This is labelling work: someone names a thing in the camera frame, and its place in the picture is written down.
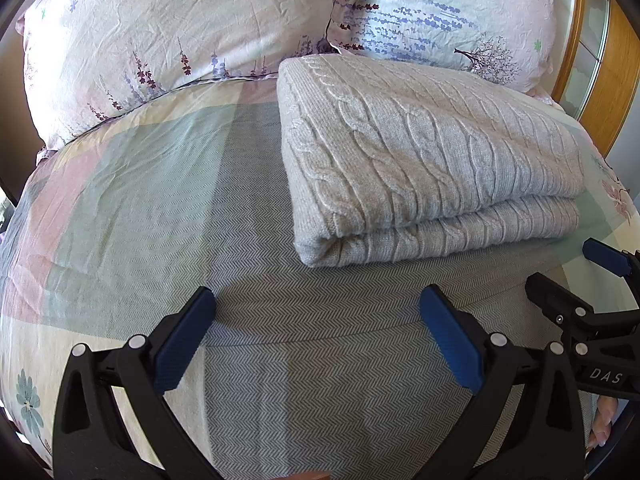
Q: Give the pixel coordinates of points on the pastel patchwork bed sheet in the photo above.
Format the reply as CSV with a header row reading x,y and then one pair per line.
x,y
125,220

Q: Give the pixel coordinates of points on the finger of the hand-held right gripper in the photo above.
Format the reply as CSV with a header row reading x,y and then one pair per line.
x,y
606,256
560,304

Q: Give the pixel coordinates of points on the floral pillow with tree print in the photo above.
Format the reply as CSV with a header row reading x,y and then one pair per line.
x,y
440,15

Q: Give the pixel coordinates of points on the pink floral pillow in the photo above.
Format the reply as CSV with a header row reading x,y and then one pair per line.
x,y
165,45

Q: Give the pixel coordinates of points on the person's right hand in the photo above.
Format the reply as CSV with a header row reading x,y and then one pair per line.
x,y
604,422

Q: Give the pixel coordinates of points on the wooden headboard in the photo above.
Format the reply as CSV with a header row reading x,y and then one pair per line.
x,y
607,75

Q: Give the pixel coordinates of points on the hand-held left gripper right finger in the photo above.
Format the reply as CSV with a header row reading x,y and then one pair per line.
x,y
450,344

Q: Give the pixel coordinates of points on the grey herringbone cloth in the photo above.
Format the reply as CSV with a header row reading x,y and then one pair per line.
x,y
350,390

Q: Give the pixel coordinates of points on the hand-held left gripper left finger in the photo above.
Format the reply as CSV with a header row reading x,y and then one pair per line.
x,y
181,342

